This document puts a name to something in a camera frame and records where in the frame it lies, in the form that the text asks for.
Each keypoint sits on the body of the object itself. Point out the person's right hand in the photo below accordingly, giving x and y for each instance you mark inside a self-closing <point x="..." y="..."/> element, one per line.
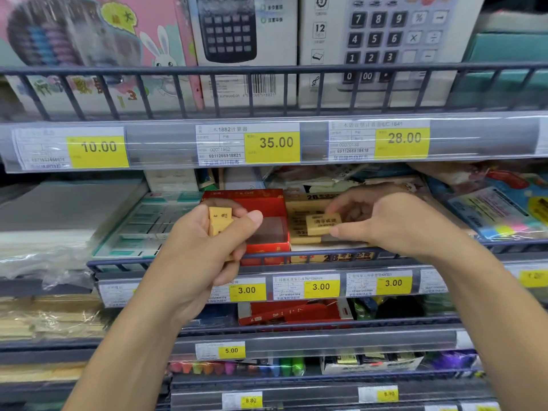
<point x="398" y="222"/>

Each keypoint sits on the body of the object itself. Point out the person's left hand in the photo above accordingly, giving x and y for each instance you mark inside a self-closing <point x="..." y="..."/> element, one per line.
<point x="188" y="261"/>

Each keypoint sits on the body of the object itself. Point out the person's left thumb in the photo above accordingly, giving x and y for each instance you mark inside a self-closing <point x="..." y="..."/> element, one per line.
<point x="233" y="233"/>

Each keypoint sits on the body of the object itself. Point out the person's right thumb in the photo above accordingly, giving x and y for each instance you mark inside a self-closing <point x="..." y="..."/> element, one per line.
<point x="357" y="235"/>

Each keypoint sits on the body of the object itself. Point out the small yellow eraser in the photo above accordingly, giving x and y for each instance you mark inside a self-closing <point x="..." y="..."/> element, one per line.
<point x="219" y="220"/>

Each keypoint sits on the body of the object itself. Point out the yellow eraser with dark print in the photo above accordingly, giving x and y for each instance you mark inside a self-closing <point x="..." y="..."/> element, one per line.
<point x="322" y="224"/>

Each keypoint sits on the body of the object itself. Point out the person's left forearm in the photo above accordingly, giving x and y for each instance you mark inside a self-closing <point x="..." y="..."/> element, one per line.
<point x="132" y="350"/>

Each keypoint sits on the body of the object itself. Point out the person's right forearm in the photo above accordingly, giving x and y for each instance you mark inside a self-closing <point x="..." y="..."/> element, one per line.
<point x="483" y="312"/>

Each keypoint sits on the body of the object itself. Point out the red eraser display box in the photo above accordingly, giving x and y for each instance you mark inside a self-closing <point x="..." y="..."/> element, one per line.
<point x="265" y="205"/>

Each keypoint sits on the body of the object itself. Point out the yellow white price label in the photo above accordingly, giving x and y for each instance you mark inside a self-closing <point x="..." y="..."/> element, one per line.
<point x="385" y="395"/>
<point x="481" y="407"/>
<point x="402" y="139"/>
<point x="319" y="287"/>
<point x="533" y="278"/>
<point x="248" y="400"/>
<point x="246" y="291"/>
<point x="229" y="350"/>
<point x="391" y="283"/>
<point x="96" y="147"/>
<point x="274" y="143"/>

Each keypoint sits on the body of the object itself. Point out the yellow eraser display box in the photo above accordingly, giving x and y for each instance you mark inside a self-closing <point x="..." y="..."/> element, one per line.
<point x="299" y="207"/>

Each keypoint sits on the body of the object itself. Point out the small white cardboard box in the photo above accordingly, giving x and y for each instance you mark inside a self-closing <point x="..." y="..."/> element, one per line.
<point x="171" y="180"/>

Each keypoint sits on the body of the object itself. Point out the teal and white staples box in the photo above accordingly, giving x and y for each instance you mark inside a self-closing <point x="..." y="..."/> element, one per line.
<point x="141" y="226"/>

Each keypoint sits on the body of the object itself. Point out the flat red cardboard box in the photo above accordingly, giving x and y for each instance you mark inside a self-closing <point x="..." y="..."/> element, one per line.
<point x="295" y="313"/>

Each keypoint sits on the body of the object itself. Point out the white box of correction tapes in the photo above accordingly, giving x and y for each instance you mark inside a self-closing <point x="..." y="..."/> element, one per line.
<point x="368" y="363"/>

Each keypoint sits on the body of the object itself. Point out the row of colourful highlighters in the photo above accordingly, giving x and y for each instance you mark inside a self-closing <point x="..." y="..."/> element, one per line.
<point x="239" y="367"/>

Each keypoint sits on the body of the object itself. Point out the colourful sticky tabs packet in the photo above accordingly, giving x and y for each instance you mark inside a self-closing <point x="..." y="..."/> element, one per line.
<point x="496" y="209"/>

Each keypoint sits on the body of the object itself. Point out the purple stationery packet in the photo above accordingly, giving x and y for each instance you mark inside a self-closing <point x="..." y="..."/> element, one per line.
<point x="451" y="361"/>

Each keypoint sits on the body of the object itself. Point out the stack of clear plastic sleeves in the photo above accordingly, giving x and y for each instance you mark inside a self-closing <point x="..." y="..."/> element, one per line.
<point x="55" y="222"/>

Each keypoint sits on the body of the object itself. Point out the black calculator box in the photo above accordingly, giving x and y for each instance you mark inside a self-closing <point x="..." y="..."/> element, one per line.
<point x="244" y="42"/>

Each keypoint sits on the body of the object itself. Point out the large grey calculator box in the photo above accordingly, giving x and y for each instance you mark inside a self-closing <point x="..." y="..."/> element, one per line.
<point x="376" y="42"/>

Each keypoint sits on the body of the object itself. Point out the stack of beige wooden rulers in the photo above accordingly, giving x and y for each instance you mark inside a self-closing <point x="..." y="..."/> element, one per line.
<point x="51" y="316"/>

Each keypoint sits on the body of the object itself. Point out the teal cardboard box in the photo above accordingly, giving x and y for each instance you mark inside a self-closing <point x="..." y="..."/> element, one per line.
<point x="505" y="59"/>

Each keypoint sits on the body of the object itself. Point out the pink abacus toy box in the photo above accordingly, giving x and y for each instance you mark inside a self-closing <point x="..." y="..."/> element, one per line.
<point x="85" y="42"/>

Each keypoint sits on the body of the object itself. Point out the clear price label rail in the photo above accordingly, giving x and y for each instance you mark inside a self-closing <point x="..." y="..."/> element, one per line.
<point x="342" y="340"/>
<point x="162" y="143"/>
<point x="471" y="278"/>
<point x="308" y="395"/>

